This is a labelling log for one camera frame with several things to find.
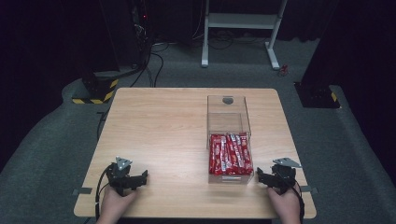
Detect person's left hand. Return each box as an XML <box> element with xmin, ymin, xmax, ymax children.
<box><xmin>95</xmin><ymin>186</ymin><xmax>138</xmax><ymax>224</ymax></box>

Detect grey table edge bracket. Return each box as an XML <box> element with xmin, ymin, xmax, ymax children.
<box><xmin>300</xmin><ymin>185</ymin><xmax>319</xmax><ymax>195</ymax></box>
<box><xmin>71</xmin><ymin>187</ymin><xmax>93</xmax><ymax>197</ymax></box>

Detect black cable beside table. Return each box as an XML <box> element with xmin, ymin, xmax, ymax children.
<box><xmin>95</xmin><ymin>107</ymin><xmax>110</xmax><ymax>142</ymax></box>

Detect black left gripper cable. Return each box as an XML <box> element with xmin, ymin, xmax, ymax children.
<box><xmin>94</xmin><ymin>163</ymin><xmax>114</xmax><ymax>222</ymax></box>

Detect dark equipment rack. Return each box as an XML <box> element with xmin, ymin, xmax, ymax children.
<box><xmin>129</xmin><ymin>0</ymin><xmax>155</xmax><ymax>68</ymax></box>

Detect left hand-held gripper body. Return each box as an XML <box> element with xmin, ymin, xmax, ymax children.
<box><xmin>106</xmin><ymin>156</ymin><xmax>134</xmax><ymax>197</ymax></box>

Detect pile of red stick packets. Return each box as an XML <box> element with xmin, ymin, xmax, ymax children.
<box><xmin>208</xmin><ymin>133</ymin><xmax>254</xmax><ymax>176</ymax></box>

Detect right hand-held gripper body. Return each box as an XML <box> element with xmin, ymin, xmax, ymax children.
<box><xmin>270</xmin><ymin>157</ymin><xmax>303</xmax><ymax>196</ymax></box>

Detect black floor cable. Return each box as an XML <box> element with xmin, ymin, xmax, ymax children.
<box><xmin>130</xmin><ymin>42</ymin><xmax>170</xmax><ymax>89</ymax></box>

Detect black cables under stand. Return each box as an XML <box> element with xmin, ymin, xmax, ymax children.
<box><xmin>191</xmin><ymin>18</ymin><xmax>261</xmax><ymax>51</ymax></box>

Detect clear acrylic drawer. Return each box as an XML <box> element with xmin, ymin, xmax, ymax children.
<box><xmin>206</xmin><ymin>133</ymin><xmax>255</xmax><ymax>186</ymax></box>

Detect clear acrylic box housing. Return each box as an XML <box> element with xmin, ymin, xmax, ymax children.
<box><xmin>205</xmin><ymin>94</ymin><xmax>252</xmax><ymax>149</ymax></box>

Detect white metal stand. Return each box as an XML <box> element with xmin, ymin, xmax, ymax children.
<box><xmin>201</xmin><ymin>0</ymin><xmax>288</xmax><ymax>71</ymax></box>

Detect person's right hand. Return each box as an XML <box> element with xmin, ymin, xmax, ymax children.
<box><xmin>267</xmin><ymin>186</ymin><xmax>303</xmax><ymax>224</ymax></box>

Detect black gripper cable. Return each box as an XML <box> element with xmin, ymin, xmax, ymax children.
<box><xmin>94</xmin><ymin>163</ymin><xmax>114</xmax><ymax>222</ymax></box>
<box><xmin>281</xmin><ymin>172</ymin><xmax>306</xmax><ymax>224</ymax></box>

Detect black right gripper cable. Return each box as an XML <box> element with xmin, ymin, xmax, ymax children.
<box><xmin>281</xmin><ymin>172</ymin><xmax>306</xmax><ymax>224</ymax></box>

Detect black yellow striped stand base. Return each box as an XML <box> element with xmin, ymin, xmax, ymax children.
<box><xmin>71</xmin><ymin>70</ymin><xmax>120</xmax><ymax>105</ymax></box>

